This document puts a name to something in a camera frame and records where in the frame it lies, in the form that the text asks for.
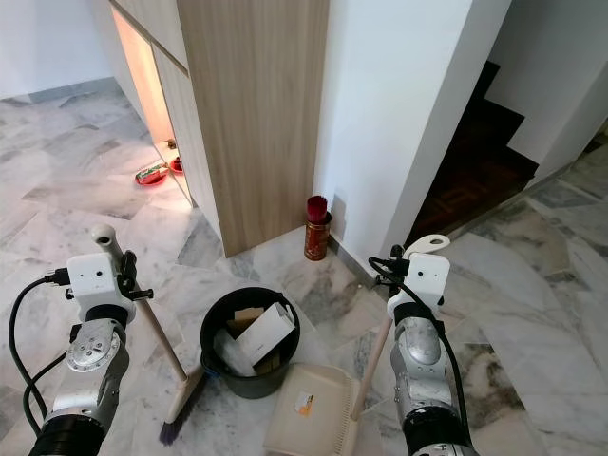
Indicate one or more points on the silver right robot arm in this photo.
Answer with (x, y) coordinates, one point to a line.
(418, 366)

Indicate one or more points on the brown cardboard piece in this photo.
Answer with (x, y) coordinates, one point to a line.
(242, 318)

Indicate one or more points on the small red bowl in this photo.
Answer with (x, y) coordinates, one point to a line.
(175, 165)

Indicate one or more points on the black round waste bin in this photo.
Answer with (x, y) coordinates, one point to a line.
(233, 380)

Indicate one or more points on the white carton box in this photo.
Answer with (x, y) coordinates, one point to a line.
(266, 334)

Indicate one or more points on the red joss stick holder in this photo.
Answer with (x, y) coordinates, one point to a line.
(317, 237)

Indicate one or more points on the light wooden cabinet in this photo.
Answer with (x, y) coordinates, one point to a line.
(256, 123)

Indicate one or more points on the dark wooden staircase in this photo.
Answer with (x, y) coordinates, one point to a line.
(475, 166)

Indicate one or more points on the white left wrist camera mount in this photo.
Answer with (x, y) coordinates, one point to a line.
(95, 275)

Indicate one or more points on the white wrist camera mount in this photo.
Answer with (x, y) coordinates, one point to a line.
(427, 277)
(95, 275)

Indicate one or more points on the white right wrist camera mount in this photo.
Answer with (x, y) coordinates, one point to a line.
(427, 277)

